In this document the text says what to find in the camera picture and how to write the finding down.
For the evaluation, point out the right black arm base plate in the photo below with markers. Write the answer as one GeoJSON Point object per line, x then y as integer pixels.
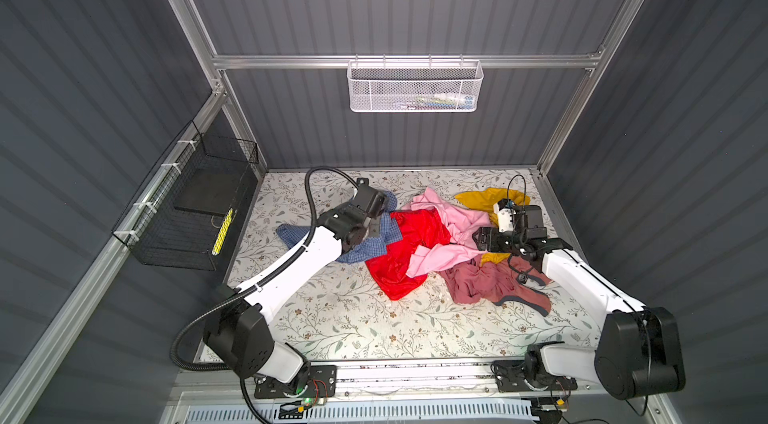
{"type": "Point", "coordinates": [518, 375]}

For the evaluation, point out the black wire basket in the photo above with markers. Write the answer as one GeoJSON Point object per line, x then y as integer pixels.
{"type": "Point", "coordinates": [175, 223]}

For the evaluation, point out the floral table mat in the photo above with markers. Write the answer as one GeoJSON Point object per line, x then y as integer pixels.
{"type": "Point", "coordinates": [342, 314]}

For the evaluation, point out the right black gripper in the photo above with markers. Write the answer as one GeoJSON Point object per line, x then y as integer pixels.
{"type": "Point", "coordinates": [493, 233]}

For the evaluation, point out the tubes inside white basket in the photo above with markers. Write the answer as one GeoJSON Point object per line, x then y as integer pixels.
{"type": "Point", "coordinates": [450, 102]}

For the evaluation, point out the white ventilation grille strip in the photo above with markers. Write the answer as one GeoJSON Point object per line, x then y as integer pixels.
{"type": "Point", "coordinates": [405, 411]}

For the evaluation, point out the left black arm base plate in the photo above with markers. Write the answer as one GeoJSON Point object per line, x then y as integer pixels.
{"type": "Point", "coordinates": [321, 383]}

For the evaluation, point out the pink cloth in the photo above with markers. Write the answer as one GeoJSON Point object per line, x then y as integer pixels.
{"type": "Point", "coordinates": [460, 224]}

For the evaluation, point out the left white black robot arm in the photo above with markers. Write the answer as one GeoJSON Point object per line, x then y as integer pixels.
{"type": "Point", "coordinates": [239, 334]}

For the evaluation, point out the red cloth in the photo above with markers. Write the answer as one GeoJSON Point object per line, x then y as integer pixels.
{"type": "Point", "coordinates": [418, 228]}

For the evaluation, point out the maroon cloth grey trim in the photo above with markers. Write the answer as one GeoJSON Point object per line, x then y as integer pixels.
{"type": "Point", "coordinates": [499, 283]}

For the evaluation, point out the blue checkered shirt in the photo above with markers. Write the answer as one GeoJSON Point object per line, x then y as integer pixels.
{"type": "Point", "coordinates": [370, 248]}

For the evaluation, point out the white wire mesh basket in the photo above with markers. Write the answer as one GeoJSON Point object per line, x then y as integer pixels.
{"type": "Point", "coordinates": [377, 86]}

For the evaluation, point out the yellow green marker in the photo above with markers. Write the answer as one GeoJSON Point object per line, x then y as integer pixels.
{"type": "Point", "coordinates": [222, 233]}

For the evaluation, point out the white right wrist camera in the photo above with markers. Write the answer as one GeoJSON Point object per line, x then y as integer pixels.
{"type": "Point", "coordinates": [507, 215]}

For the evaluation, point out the mustard yellow cloth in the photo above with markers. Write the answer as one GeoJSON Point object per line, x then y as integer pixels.
{"type": "Point", "coordinates": [485, 200]}

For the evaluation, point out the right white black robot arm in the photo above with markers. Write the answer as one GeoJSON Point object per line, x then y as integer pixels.
{"type": "Point", "coordinates": [638, 352]}

